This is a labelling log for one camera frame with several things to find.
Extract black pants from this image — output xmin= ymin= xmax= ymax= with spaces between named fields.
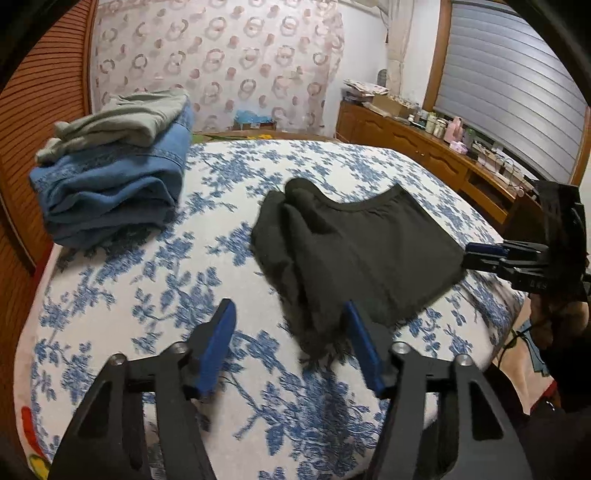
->
xmin=250 ymin=178 xmax=465 ymax=359

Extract right hand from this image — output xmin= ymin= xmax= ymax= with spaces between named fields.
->
xmin=529 ymin=294 xmax=590 ymax=350

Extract wooden sideboard cabinet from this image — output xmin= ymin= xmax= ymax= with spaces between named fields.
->
xmin=335 ymin=101 xmax=544 ymax=241

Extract pink bottle on cabinet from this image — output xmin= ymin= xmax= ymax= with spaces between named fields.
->
xmin=444 ymin=117 xmax=464 ymax=144

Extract grey window blind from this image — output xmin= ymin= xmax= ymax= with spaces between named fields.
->
xmin=435 ymin=1 xmax=587 ymax=182

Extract blue floral white blanket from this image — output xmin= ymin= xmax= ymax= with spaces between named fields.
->
xmin=30 ymin=140 xmax=498 ymax=479

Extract cardboard box on cabinet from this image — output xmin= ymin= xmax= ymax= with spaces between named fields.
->
xmin=372 ymin=95 xmax=414 ymax=118

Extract blue folded jeans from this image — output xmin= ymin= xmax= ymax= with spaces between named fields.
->
xmin=29 ymin=104 xmax=194 ymax=249

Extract beige side curtain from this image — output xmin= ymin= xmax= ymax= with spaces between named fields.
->
xmin=387 ymin=0 xmax=415 ymax=96

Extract circle patterned curtain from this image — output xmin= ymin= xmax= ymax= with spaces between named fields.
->
xmin=90 ymin=0 xmax=345 ymax=134

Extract grey-green folded pants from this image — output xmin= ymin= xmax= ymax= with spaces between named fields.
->
xmin=35 ymin=88 xmax=189 ymax=165

